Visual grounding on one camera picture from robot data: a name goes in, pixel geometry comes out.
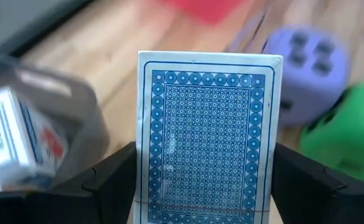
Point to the blue patterned card deck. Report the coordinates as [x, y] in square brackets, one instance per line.
[206, 140]

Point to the pink plastic bin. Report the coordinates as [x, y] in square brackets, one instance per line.
[206, 9]

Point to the purple foam die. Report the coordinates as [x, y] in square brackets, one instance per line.
[309, 77]

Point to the red heart card deck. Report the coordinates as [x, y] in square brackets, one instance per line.
[20, 137]

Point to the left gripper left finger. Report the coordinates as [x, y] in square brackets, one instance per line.
[60, 205]

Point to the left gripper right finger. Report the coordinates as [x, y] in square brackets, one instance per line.
[324, 199]

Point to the green foam die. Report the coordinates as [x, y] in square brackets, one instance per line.
[349, 137]

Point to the smoky grey plastic container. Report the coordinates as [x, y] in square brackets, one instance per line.
[82, 118]

